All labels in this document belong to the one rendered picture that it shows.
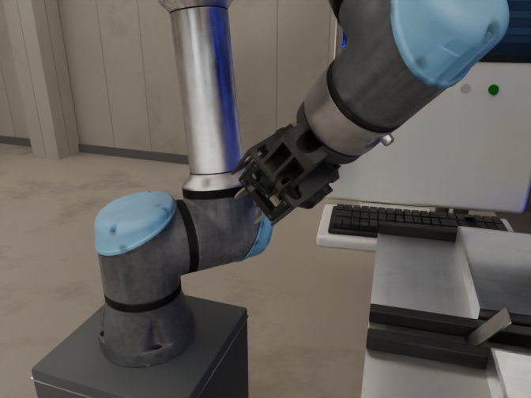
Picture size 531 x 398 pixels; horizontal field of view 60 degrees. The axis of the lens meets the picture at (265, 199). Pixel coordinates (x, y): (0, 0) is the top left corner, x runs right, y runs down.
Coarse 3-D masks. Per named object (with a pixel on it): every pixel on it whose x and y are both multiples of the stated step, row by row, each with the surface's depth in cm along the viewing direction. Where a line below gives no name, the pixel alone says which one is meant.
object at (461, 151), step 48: (528, 0) 98; (528, 48) 101; (480, 96) 108; (528, 96) 105; (432, 144) 114; (480, 144) 111; (528, 144) 109; (336, 192) 124; (384, 192) 121; (432, 192) 118; (480, 192) 116; (528, 192) 114
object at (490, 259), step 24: (456, 240) 84; (480, 240) 84; (504, 240) 82; (528, 240) 81; (480, 264) 78; (504, 264) 78; (528, 264) 78; (480, 288) 71; (504, 288) 71; (528, 288) 71; (480, 312) 61; (528, 312) 65
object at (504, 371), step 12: (492, 348) 54; (492, 360) 52; (504, 360) 53; (516, 360) 53; (528, 360) 53; (492, 372) 52; (504, 372) 54; (516, 372) 54; (528, 372) 53; (492, 384) 51; (504, 384) 53; (516, 384) 53; (528, 384) 53; (492, 396) 51; (504, 396) 47; (516, 396) 51; (528, 396) 51
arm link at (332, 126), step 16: (320, 80) 37; (320, 96) 36; (320, 112) 37; (336, 112) 35; (320, 128) 37; (336, 128) 36; (352, 128) 35; (336, 144) 37; (352, 144) 37; (368, 144) 37; (384, 144) 38
